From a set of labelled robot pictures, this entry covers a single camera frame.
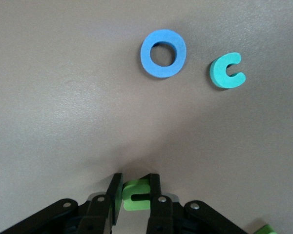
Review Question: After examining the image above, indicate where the green foam letter M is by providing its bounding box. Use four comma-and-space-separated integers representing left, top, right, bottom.
253, 223, 278, 234

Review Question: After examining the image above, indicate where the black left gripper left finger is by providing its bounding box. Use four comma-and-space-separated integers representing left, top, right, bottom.
0, 173, 124, 234

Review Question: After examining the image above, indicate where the brown table cover sheet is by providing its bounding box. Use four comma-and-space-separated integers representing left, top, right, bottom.
0, 0, 293, 234

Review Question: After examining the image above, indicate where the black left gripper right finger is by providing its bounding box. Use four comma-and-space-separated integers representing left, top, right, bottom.
146, 173, 247, 234

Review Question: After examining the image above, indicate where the blue foam letter O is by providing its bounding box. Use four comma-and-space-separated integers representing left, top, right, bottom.
140, 29, 187, 79

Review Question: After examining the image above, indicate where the teal foam letter c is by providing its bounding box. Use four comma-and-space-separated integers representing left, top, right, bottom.
209, 52, 247, 90

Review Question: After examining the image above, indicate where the green foam letter n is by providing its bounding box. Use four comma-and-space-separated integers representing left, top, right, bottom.
122, 179, 152, 212

